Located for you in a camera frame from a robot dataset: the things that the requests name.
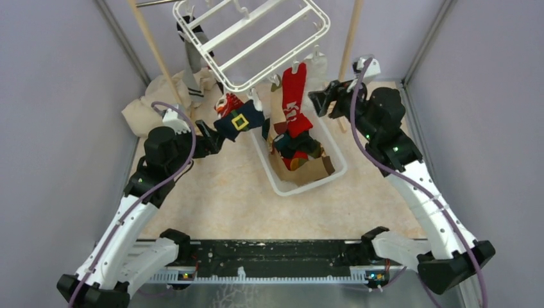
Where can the navy buckle christmas sock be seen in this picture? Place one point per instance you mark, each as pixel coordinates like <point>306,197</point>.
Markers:
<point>235,116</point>

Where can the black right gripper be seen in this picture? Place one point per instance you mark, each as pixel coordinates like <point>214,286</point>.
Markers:
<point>337,91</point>

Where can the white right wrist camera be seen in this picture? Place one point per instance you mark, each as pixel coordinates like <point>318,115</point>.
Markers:
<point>373,69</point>

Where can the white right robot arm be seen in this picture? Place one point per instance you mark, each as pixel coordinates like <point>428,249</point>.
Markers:
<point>451,254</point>

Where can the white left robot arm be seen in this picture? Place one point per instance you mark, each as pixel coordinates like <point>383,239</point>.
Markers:
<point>107,278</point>

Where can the brown cloth in basket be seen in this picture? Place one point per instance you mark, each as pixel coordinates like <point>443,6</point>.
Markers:
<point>311,171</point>

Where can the beige crumpled cloth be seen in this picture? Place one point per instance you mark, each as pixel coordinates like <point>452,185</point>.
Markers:
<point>141,117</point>

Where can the red plain sock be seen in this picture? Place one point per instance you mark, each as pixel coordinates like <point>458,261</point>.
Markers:
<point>293,89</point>

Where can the white plastic laundry basket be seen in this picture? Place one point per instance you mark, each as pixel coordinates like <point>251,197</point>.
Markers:
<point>319,132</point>

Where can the white plastic sock hanger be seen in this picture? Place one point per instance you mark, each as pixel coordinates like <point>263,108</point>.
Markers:
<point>245,42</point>

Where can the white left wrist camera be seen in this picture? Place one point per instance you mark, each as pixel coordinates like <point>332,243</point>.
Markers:
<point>173,120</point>

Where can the wooden drying rack frame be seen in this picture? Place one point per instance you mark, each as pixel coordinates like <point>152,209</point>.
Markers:
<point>158,27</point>

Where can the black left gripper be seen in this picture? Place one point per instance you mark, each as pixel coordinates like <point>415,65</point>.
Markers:
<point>209,144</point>

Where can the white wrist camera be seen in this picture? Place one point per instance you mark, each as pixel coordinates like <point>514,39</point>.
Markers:
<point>373,69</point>
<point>173,120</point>

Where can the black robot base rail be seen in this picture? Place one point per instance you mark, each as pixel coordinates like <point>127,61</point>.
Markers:
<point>317,261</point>

